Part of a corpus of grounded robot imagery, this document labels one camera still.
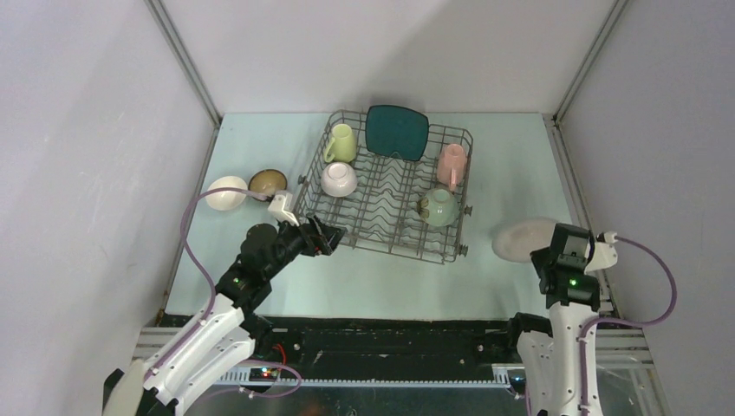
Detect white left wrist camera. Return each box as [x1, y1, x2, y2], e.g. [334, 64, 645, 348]
[267, 191, 300, 226]

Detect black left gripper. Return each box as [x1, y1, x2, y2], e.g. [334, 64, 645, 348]
[263, 211, 347, 280]

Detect green ceramic bowl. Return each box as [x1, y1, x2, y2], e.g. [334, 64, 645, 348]
[415, 187, 459, 227]

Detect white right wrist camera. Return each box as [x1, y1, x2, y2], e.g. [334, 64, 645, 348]
[585, 231, 618, 274]

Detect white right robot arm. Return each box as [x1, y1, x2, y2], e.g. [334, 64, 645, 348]
[504, 224, 602, 415]

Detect small white bowl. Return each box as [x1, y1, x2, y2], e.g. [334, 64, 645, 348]
[321, 162, 358, 198]

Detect light green mug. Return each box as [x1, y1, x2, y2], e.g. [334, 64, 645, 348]
[323, 124, 357, 164]

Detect pink mug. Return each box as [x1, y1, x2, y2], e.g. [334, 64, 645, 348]
[436, 144, 467, 192]

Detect teal square plate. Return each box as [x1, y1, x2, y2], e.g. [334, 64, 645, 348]
[365, 105, 430, 162]

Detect grey wire dish rack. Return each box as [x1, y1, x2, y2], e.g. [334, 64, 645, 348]
[294, 109, 473, 264]

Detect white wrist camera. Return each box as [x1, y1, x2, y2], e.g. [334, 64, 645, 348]
[267, 191, 300, 226]
[585, 231, 618, 274]

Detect large white plate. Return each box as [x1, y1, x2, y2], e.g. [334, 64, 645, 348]
[491, 217, 557, 263]

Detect brown dotted bowl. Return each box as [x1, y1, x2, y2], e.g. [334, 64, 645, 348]
[248, 169, 288, 196]

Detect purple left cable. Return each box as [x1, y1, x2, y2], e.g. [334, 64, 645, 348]
[143, 188, 302, 403]

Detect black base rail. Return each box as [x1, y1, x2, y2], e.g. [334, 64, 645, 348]
[134, 312, 598, 388]

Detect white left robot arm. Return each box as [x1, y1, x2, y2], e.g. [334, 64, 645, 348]
[102, 216, 347, 415]

